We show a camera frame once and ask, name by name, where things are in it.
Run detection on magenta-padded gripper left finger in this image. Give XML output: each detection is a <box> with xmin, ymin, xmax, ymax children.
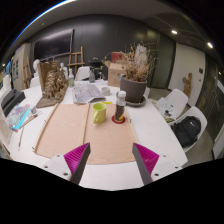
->
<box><xmin>42</xmin><ymin>142</ymin><xmax>92</xmax><ymax>186</ymax></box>

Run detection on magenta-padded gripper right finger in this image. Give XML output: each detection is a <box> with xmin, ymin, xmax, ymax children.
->
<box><xmin>131</xmin><ymin>142</ymin><xmax>183</xmax><ymax>186</ymax></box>

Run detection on clear drink bottle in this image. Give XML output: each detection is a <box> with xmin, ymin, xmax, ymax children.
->
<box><xmin>114</xmin><ymin>90</ymin><xmax>128</xmax><ymax>123</ymax></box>

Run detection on flat round red coaster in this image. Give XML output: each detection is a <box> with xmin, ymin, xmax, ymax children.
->
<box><xmin>111</xmin><ymin>114</ymin><xmax>127</xmax><ymax>125</ymax></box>

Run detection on yellow-green mug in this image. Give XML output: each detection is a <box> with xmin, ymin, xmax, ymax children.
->
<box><xmin>92</xmin><ymin>102</ymin><xmax>107</xmax><ymax>125</ymax></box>

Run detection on stack of papers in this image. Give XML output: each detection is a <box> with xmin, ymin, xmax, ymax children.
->
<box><xmin>157</xmin><ymin>97</ymin><xmax>178</xmax><ymax>123</ymax></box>

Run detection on grey plant saucer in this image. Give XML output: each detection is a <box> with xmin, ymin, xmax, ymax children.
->
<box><xmin>115</xmin><ymin>94</ymin><xmax>147</xmax><ymax>108</ymax></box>

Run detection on printed newspaper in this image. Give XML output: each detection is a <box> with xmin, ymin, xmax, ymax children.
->
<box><xmin>72</xmin><ymin>82</ymin><xmax>106</xmax><ymax>104</ymax></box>

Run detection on white chair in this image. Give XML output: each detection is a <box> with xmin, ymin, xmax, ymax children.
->
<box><xmin>169</xmin><ymin>105</ymin><xmax>208</xmax><ymax>154</ymax></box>
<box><xmin>156</xmin><ymin>88</ymin><xmax>189</xmax><ymax>123</ymax></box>
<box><xmin>74</xmin><ymin>65</ymin><xmax>92</xmax><ymax>82</ymax></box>

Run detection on dark grey pot, dry plant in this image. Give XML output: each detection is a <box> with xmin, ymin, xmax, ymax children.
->
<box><xmin>119</xmin><ymin>44</ymin><xmax>158</xmax><ymax>104</ymax></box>

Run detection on colourful book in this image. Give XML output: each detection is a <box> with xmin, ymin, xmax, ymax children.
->
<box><xmin>6</xmin><ymin>103</ymin><xmax>33</xmax><ymax>132</ymax></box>

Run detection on brown carved sculpture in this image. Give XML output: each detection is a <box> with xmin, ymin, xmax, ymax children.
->
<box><xmin>35</xmin><ymin>60</ymin><xmax>69</xmax><ymax>109</ymax></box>

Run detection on white spray bottle, green label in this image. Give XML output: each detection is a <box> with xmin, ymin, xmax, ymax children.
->
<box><xmin>67</xmin><ymin>68</ymin><xmax>75</xmax><ymax>88</ymax></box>

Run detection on black box stack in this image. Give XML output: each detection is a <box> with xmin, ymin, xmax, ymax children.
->
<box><xmin>0</xmin><ymin>89</ymin><xmax>27</xmax><ymax>118</ymax></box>

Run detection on small white plaster figurine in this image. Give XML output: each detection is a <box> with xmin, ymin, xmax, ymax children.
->
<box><xmin>59</xmin><ymin>62</ymin><xmax>69</xmax><ymax>80</ymax></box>

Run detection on brown cardboard box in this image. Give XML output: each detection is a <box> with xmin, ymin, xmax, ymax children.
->
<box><xmin>104</xmin><ymin>59</ymin><xmax>127</xmax><ymax>88</ymax></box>

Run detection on wooden easel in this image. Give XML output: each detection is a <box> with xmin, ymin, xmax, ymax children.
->
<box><xmin>21</xmin><ymin>56</ymin><xmax>33</xmax><ymax>89</ymax></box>
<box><xmin>67</xmin><ymin>45</ymin><xmax>86</xmax><ymax>76</ymax></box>

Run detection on white plaster bust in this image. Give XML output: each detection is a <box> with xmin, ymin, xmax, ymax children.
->
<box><xmin>32</xmin><ymin>58</ymin><xmax>42</xmax><ymax>79</ymax></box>

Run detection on red box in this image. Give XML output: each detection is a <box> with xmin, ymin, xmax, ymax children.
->
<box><xmin>110</xmin><ymin>51</ymin><xmax>125</xmax><ymax>63</ymax></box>

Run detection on long white ceiling light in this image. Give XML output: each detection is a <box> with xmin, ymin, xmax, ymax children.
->
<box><xmin>13</xmin><ymin>0</ymin><xmax>78</xmax><ymax>44</ymax></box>

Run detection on wooden wall figure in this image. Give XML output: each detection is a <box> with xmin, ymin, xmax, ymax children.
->
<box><xmin>182</xmin><ymin>72</ymin><xmax>193</xmax><ymax>98</ymax></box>

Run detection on dark wall screen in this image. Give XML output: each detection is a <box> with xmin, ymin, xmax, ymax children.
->
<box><xmin>33</xmin><ymin>28</ymin><xmax>74</xmax><ymax>61</ymax></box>

